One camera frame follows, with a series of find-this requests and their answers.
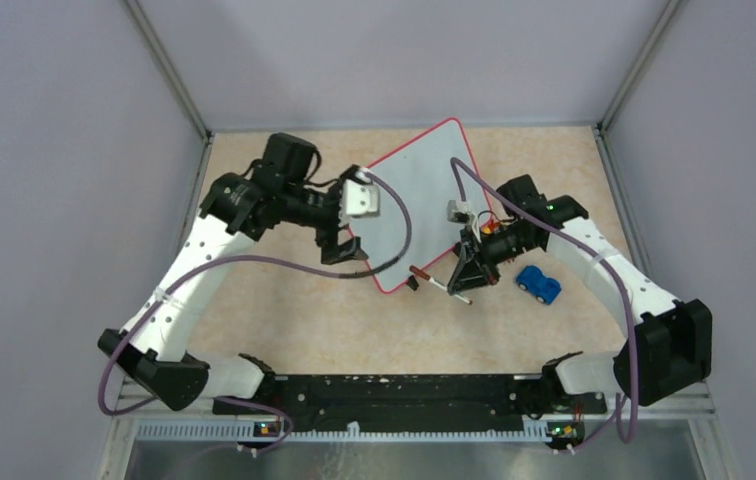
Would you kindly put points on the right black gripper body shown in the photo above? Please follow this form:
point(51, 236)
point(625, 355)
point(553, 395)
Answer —
point(505, 244)

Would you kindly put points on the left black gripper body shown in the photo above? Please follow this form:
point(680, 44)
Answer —
point(315, 208)

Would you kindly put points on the white marker pen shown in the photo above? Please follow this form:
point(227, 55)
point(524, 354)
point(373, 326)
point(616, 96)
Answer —
point(423, 275)

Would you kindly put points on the pink-framed whiteboard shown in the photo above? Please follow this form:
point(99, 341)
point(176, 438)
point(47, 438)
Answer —
point(420, 172)

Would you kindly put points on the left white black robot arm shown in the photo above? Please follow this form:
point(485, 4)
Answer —
point(151, 348)

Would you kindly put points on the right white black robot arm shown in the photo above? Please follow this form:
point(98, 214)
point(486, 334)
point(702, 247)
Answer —
point(668, 341)

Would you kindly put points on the colourful toy brick figure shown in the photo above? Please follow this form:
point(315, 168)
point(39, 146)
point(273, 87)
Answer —
point(488, 222)

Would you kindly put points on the blue toy car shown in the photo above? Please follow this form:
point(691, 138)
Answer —
point(535, 282)

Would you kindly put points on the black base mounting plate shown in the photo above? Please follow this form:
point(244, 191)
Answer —
point(425, 403)

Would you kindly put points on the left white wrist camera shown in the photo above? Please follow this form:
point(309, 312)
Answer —
point(360, 196)

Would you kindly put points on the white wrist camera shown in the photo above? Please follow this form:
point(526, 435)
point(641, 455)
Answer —
point(360, 196)
point(460, 212)

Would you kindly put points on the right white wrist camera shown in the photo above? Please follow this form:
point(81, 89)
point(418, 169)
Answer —
point(460, 212)

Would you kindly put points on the aluminium frame rail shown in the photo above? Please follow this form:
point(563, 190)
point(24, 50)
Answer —
point(257, 429)

